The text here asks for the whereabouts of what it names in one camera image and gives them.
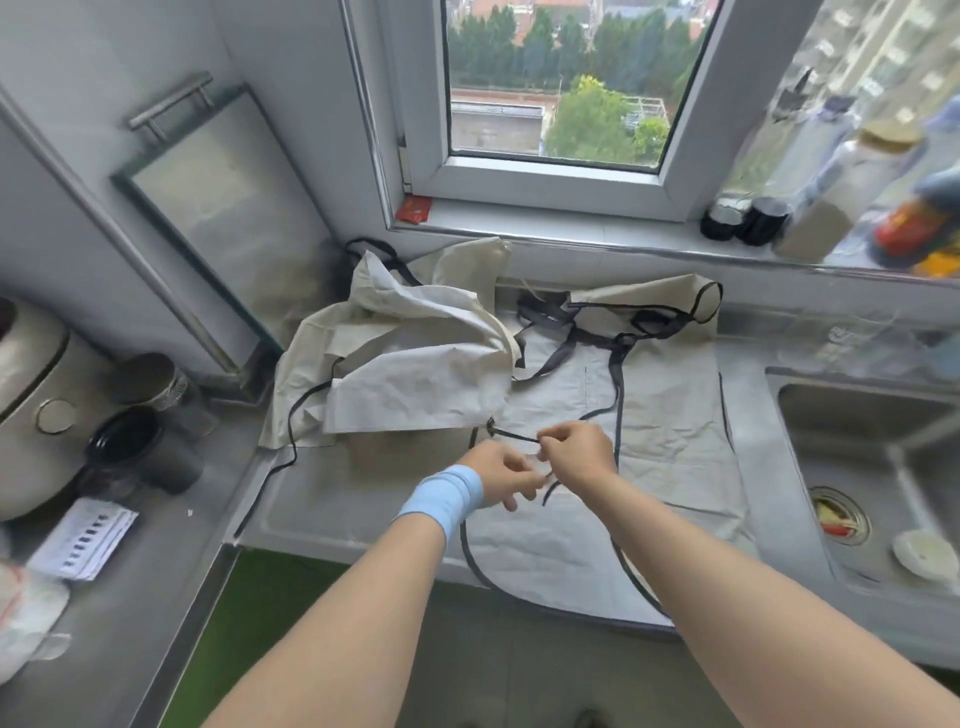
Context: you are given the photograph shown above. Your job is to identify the person's left hand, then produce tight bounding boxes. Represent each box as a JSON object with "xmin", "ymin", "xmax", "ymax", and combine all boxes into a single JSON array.
[{"xmin": 456, "ymin": 438, "xmax": 556, "ymax": 515}]

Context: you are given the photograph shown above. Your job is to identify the white plastic bag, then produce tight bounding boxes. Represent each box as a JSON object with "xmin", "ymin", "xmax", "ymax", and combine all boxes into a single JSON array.
[{"xmin": 0, "ymin": 558, "xmax": 72, "ymax": 669}]

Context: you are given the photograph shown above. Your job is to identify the white paper leaflet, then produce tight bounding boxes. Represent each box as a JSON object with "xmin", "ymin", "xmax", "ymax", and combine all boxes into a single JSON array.
[{"xmin": 26, "ymin": 498, "xmax": 140, "ymax": 582}]

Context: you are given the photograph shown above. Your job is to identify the white window frame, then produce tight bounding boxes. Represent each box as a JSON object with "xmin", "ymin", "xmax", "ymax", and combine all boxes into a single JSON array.
[{"xmin": 341, "ymin": 0, "xmax": 822, "ymax": 226}]

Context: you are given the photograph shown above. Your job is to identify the tall clear bottle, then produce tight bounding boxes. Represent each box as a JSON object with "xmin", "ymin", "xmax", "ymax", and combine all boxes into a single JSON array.
[{"xmin": 765, "ymin": 93, "xmax": 856, "ymax": 204}]

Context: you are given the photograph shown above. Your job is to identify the metal cup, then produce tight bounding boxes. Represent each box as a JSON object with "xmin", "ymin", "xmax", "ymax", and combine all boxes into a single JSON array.
[{"xmin": 112, "ymin": 352, "xmax": 198, "ymax": 440}]

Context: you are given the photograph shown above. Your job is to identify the person's right hand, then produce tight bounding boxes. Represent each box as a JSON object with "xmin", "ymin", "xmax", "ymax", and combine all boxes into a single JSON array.
[{"xmin": 536, "ymin": 420, "xmax": 622, "ymax": 498}]

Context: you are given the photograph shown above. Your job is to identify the crumpled beige apron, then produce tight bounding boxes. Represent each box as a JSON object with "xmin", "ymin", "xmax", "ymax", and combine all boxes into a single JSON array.
[{"xmin": 232, "ymin": 238, "xmax": 524, "ymax": 543}]

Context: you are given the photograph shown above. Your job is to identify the glass board with metal handle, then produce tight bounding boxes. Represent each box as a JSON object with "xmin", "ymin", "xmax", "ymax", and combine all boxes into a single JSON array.
[{"xmin": 110, "ymin": 71, "xmax": 339, "ymax": 399}]

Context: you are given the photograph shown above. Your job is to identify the green floor mat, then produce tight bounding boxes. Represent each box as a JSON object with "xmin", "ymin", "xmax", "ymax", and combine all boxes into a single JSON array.
[{"xmin": 161, "ymin": 551, "xmax": 354, "ymax": 728}]

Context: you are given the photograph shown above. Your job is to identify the beige rice cooker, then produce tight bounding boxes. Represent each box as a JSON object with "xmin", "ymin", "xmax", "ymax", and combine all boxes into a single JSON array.
[{"xmin": 0, "ymin": 296, "xmax": 114, "ymax": 522}]

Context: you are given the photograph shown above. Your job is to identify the light blue wristband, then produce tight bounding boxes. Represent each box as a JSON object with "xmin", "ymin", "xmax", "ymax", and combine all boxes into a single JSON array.
[{"xmin": 393, "ymin": 465, "xmax": 485, "ymax": 549}]

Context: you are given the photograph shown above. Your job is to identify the black cup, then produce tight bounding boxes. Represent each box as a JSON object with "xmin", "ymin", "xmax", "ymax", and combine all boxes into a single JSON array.
[{"xmin": 82, "ymin": 407, "xmax": 205, "ymax": 498}]

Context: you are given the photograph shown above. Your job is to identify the red label bottle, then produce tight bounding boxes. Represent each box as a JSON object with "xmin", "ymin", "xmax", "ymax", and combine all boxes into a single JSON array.
[{"xmin": 873, "ymin": 97, "xmax": 960, "ymax": 275}]

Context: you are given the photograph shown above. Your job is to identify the person's right forearm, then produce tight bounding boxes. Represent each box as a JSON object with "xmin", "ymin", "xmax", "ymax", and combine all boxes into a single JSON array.
[{"xmin": 581, "ymin": 471, "xmax": 960, "ymax": 728}]

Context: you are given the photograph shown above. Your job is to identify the small white dish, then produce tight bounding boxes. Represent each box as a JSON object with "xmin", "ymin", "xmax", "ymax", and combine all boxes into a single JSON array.
[{"xmin": 892, "ymin": 528, "xmax": 960, "ymax": 582}]

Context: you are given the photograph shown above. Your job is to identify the beige apron black trim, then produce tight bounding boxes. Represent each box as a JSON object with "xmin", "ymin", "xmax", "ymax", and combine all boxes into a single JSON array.
[{"xmin": 459, "ymin": 273, "xmax": 759, "ymax": 627}]

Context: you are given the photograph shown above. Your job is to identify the person's left forearm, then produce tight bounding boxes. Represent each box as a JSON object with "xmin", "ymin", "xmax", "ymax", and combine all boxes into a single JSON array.
[{"xmin": 196, "ymin": 513, "xmax": 447, "ymax": 728}]

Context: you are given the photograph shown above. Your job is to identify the stainless steel sink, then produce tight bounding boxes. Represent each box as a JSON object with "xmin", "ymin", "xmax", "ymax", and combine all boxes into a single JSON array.
[{"xmin": 765, "ymin": 366, "xmax": 960, "ymax": 601}]

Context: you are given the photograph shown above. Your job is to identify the metal sink strainer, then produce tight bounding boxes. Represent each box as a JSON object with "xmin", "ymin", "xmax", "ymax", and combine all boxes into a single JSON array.
[{"xmin": 810, "ymin": 486, "xmax": 873, "ymax": 547}]

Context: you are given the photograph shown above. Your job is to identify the clear bottle with beige contents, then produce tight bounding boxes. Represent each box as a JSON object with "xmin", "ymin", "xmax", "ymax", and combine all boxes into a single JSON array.
[{"xmin": 774, "ymin": 123, "xmax": 920, "ymax": 264}]

